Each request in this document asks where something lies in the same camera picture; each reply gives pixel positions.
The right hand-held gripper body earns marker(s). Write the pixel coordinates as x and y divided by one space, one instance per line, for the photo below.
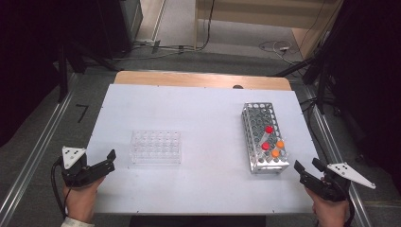
340 175

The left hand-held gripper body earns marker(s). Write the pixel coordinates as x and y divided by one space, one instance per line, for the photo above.
74 157

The orange-capped clear test tube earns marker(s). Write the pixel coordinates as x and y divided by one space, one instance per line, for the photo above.
280 144
275 153

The red-capped clear test tube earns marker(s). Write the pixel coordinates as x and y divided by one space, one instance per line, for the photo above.
265 146
269 129

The clear acrylic tube rack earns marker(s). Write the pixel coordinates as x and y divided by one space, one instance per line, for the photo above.
156 146

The metal test tube rack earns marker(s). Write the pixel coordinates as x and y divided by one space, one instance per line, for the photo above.
260 116

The person's right hand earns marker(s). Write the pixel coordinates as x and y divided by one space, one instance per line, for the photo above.
331 213

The person's left hand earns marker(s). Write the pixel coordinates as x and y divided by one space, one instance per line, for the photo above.
80 201

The black metal stand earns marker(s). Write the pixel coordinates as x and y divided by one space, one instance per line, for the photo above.
63 75
321 85

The white board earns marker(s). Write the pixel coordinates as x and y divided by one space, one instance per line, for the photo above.
201 113

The dark curtain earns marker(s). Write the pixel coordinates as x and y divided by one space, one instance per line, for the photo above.
372 78
28 63

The small dark knob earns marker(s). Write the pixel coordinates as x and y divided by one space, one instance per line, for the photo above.
238 87

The person's dark clothing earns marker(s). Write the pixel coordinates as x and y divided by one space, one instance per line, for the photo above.
195 221

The wooden table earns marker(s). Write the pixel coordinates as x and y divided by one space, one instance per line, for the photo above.
189 79

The dark cabinet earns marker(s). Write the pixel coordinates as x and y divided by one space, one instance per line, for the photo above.
126 22

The light wooden furniture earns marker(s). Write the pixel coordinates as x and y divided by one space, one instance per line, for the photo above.
252 14

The metal floor rail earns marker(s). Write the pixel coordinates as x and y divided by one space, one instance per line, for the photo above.
38 148
337 164

